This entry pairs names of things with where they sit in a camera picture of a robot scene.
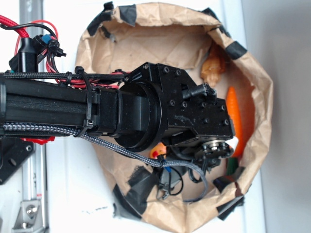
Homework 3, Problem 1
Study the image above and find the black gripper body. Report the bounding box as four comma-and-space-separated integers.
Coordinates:
124, 63, 235, 170

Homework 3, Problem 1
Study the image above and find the yellow rubber duck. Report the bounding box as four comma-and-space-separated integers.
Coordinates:
149, 142, 167, 159

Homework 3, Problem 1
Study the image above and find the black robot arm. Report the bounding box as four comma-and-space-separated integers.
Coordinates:
0, 63, 235, 170

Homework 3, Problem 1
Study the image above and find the orange plastic carrot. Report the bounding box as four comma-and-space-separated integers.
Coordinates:
225, 86, 245, 175

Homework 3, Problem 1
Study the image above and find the orange seashell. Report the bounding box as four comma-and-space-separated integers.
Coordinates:
200, 43, 225, 87

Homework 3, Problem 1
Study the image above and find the brown paper bag tray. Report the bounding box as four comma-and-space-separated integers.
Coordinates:
76, 2, 273, 233

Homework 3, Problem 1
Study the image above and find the grey braided cable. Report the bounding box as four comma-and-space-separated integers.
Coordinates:
0, 122, 209, 203

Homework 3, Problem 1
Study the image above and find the aluminium extrusion rail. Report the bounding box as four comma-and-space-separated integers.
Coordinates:
19, 0, 50, 233

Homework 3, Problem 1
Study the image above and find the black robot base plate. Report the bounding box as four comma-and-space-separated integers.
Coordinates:
0, 138, 34, 185

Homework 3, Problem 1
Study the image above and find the metal corner bracket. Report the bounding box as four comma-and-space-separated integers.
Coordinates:
12, 200, 47, 233

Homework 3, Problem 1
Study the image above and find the red braided cable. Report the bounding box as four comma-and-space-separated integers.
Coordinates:
0, 15, 127, 90

